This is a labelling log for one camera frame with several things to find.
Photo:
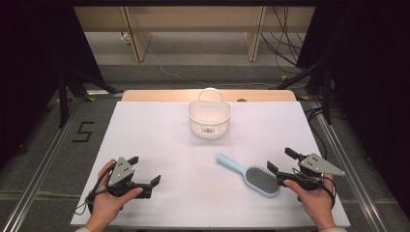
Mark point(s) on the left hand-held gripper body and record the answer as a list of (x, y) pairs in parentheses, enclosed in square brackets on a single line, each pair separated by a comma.
[(120, 172)]

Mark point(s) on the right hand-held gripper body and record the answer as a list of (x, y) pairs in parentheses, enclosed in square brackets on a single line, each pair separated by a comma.
[(317, 166)]

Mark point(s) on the light blue hairbrush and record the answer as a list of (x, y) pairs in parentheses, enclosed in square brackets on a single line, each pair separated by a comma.
[(261, 180)]

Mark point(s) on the white plastic basket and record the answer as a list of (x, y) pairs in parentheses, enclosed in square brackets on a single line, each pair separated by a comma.
[(209, 127)]

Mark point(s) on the person's right hand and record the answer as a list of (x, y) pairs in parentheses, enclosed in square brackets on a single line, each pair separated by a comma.
[(314, 201)]

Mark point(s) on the person's left hand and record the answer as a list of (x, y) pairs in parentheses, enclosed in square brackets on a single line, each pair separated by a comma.
[(104, 206)]

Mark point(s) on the white table cover sheet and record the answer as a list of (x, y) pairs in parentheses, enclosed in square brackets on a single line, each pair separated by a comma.
[(193, 199)]

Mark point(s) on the black metal stand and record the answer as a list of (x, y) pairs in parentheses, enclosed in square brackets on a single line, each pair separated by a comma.
[(327, 96), (63, 96)]

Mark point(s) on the black curtain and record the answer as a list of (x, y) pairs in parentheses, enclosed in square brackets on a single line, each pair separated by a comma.
[(370, 80), (29, 64)]

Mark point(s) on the beige wooden desk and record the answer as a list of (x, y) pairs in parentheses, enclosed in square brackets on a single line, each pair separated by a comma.
[(193, 19)]

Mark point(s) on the metal floor rail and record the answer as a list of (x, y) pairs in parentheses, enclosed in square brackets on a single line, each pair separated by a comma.
[(351, 167), (38, 174)]

